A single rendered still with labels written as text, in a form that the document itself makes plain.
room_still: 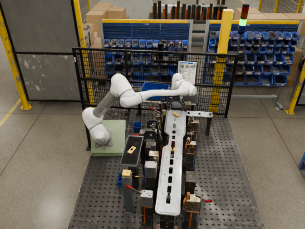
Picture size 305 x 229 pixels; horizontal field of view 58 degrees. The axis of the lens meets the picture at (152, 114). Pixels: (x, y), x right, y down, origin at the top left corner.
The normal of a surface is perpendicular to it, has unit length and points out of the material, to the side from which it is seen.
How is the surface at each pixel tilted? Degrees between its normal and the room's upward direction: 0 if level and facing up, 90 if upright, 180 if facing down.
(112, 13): 90
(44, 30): 91
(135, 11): 90
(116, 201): 0
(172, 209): 0
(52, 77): 91
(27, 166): 0
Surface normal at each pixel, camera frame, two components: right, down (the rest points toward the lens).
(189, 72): -0.11, 0.56
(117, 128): 0.00, -0.23
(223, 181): 0.00, -0.82
